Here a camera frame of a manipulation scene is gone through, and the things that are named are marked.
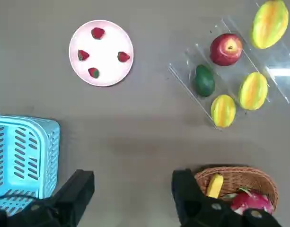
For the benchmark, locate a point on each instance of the light blue plastic basket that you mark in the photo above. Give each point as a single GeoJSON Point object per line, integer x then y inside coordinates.
{"type": "Point", "coordinates": [28, 119]}

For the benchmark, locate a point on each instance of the pink dragon fruit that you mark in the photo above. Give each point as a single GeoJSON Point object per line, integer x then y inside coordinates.
{"type": "Point", "coordinates": [251, 202]}

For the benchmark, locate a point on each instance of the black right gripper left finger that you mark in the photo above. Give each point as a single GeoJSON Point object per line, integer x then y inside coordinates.
{"type": "Point", "coordinates": [76, 189]}

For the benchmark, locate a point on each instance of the yellow banana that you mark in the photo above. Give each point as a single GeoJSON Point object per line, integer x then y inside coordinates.
{"type": "Point", "coordinates": [215, 185]}

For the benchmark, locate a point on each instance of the clear acrylic tiered display stand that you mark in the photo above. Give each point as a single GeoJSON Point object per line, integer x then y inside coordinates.
{"type": "Point", "coordinates": [260, 61]}

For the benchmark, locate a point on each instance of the pink round plate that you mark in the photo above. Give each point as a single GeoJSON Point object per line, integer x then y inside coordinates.
{"type": "Point", "coordinates": [102, 54]}

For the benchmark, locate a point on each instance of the red apple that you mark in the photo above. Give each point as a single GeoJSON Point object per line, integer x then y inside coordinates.
{"type": "Point", "coordinates": [226, 49]}

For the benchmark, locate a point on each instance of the brown wicker basket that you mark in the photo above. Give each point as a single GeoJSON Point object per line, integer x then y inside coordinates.
{"type": "Point", "coordinates": [253, 176]}

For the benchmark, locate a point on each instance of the yellow star fruit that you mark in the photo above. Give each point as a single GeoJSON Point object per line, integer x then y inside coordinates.
{"type": "Point", "coordinates": [269, 23]}
{"type": "Point", "coordinates": [223, 111]}
{"type": "Point", "coordinates": [253, 91]}

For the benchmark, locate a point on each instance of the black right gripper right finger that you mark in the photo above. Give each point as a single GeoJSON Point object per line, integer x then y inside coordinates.
{"type": "Point", "coordinates": [185, 189]}

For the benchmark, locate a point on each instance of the red strawberry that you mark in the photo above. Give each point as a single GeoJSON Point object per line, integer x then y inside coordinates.
{"type": "Point", "coordinates": [97, 33]}
{"type": "Point", "coordinates": [83, 55]}
{"type": "Point", "coordinates": [93, 72]}
{"type": "Point", "coordinates": [123, 56]}

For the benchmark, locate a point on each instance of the dark green avocado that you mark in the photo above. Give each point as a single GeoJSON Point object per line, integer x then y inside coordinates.
{"type": "Point", "coordinates": [204, 81]}

